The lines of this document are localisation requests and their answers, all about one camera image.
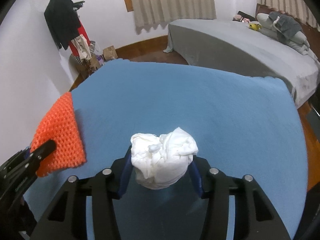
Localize white cloth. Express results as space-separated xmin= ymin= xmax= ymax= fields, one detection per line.
xmin=131 ymin=127 xmax=199 ymax=190

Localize large orange knitted cloth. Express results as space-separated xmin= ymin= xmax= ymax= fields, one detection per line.
xmin=31 ymin=92 xmax=86 ymax=177

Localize blue blanket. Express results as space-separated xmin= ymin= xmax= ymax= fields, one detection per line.
xmin=23 ymin=58 xmax=309 ymax=240

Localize checkered basket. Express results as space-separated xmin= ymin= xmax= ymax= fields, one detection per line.
xmin=70 ymin=40 xmax=104 ymax=80

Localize brown paper bag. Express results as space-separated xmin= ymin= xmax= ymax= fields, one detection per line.
xmin=103 ymin=46 xmax=118 ymax=62

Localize grey bed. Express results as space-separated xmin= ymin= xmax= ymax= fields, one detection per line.
xmin=165 ymin=19 xmax=319 ymax=108

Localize white tote bag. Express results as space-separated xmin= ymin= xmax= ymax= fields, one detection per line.
xmin=71 ymin=34 xmax=92 ymax=60

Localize red hanging garment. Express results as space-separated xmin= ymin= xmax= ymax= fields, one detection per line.
xmin=68 ymin=24 xmax=91 ymax=60

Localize yellow toy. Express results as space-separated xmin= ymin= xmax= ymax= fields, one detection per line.
xmin=248 ymin=22 xmax=262 ymax=31

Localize pink items on bed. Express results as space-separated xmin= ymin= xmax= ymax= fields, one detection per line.
xmin=233 ymin=11 xmax=256 ymax=23

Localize grey pillow pile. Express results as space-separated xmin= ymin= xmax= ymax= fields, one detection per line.
xmin=257 ymin=11 xmax=317 ymax=61

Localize black hanging coat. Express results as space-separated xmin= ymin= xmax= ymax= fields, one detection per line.
xmin=44 ymin=0 xmax=80 ymax=50

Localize beige curtain left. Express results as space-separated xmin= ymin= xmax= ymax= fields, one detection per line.
xmin=131 ymin=0 xmax=216 ymax=33

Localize dark grey garment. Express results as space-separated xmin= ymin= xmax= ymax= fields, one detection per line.
xmin=268 ymin=11 xmax=302 ymax=43

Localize wooden headboard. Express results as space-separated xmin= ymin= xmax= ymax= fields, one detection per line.
xmin=255 ymin=3 xmax=320 ymax=61

